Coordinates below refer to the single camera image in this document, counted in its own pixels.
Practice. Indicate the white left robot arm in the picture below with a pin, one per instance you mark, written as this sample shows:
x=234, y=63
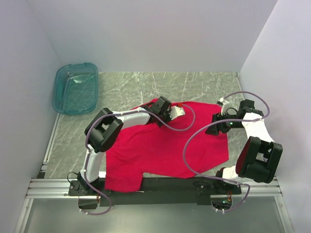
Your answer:
x=102, y=133

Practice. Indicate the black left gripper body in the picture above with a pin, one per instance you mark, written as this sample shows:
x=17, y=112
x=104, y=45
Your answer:
x=165, y=116

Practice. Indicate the teal transparent plastic bin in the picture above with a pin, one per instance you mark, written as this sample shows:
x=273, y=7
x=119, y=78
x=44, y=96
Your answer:
x=75, y=89

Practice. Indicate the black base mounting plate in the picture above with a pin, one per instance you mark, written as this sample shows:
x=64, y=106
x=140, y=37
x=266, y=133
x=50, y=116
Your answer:
x=164, y=191

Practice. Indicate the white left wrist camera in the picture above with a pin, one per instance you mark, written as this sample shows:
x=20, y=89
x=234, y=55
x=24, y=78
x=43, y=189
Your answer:
x=176, y=111

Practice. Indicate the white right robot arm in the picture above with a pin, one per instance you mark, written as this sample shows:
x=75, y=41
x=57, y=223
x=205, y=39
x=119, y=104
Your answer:
x=260, y=156

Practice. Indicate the red t-shirt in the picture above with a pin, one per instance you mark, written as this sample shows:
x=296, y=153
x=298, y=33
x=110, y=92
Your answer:
x=158, y=150

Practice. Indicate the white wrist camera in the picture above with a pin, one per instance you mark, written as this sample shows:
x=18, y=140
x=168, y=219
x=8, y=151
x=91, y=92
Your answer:
x=225, y=105
x=176, y=111

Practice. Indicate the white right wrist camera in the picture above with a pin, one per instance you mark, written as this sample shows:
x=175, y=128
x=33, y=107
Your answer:
x=225, y=105

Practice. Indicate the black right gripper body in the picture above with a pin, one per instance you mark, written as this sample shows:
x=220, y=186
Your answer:
x=226, y=126

